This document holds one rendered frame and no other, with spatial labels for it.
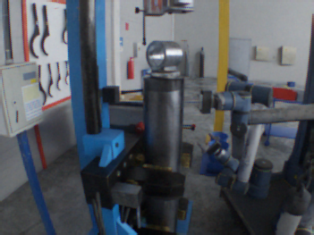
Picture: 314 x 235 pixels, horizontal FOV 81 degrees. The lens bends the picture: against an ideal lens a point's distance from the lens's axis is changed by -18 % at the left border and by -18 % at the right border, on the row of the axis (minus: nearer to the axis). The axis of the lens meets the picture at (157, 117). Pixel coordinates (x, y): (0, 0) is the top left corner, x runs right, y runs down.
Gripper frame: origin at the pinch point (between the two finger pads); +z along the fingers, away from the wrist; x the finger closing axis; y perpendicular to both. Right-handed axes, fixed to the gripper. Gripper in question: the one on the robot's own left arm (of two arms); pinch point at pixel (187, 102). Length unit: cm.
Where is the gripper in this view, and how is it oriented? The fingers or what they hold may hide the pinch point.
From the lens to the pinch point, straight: 120.1
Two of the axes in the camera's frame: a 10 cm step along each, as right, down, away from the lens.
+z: -9.9, 0.4, -1.2
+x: 0.0, -9.5, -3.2
